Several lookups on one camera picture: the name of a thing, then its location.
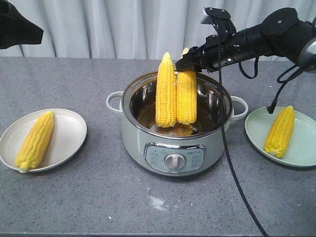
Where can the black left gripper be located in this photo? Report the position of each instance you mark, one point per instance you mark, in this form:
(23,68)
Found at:
(16,29)

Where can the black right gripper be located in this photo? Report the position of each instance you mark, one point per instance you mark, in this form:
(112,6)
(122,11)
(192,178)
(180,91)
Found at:
(238,47)

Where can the yellow corn cob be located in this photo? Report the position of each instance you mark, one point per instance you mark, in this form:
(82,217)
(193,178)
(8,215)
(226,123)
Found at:
(186,100)
(35,144)
(279,137)
(166,93)

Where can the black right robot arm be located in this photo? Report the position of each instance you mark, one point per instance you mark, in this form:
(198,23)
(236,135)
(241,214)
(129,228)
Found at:
(280,34)

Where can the grey pleated curtain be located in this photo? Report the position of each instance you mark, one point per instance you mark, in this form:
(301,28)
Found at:
(135,29)

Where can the green electric cooking pot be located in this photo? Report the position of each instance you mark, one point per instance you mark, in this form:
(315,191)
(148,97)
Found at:
(180,150)

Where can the white round plate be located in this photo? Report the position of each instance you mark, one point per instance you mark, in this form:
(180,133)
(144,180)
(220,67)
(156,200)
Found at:
(68,135)

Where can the green round plate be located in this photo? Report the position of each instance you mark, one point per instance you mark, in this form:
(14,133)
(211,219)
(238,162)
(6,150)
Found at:
(302,147)

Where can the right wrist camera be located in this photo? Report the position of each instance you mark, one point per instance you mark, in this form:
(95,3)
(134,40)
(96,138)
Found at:
(219,19)

